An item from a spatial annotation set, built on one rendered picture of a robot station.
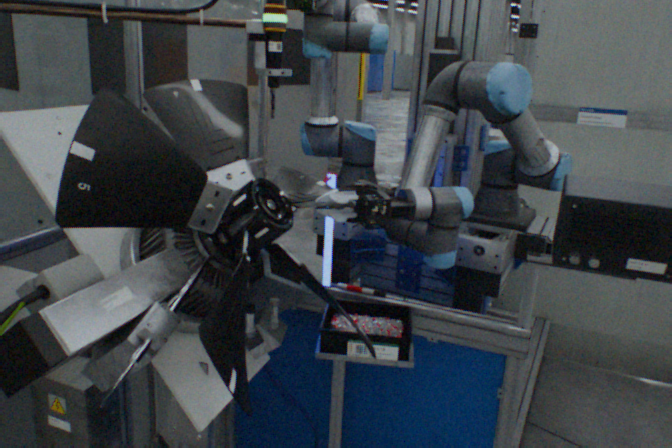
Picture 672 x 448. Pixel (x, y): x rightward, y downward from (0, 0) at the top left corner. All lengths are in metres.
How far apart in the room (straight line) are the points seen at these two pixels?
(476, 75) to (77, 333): 0.97
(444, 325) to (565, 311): 1.60
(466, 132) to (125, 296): 1.32
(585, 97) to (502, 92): 1.49
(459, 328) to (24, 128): 1.09
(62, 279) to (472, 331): 0.98
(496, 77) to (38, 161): 0.96
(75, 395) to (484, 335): 0.95
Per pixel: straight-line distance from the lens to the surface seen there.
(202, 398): 1.08
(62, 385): 1.24
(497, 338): 1.45
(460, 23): 1.89
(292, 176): 1.30
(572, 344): 3.08
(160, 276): 0.96
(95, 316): 0.87
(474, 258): 1.62
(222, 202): 0.98
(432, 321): 1.46
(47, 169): 1.13
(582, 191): 1.28
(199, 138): 1.10
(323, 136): 1.82
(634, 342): 3.08
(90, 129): 0.86
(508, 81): 1.27
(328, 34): 1.38
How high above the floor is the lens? 1.50
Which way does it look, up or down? 15 degrees down
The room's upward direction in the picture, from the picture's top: 3 degrees clockwise
